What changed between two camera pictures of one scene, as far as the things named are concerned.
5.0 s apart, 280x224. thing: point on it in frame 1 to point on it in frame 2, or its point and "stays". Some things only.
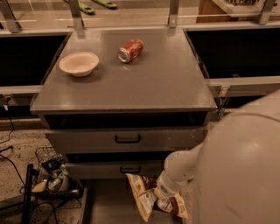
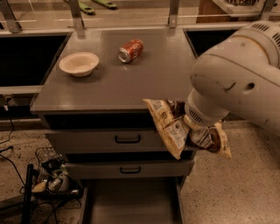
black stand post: (26, 213) stays
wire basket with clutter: (52, 178) stays
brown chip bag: (147, 199) to (168, 116)
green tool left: (85, 8) stays
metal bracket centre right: (173, 10) stays
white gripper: (164, 187) to (198, 115)
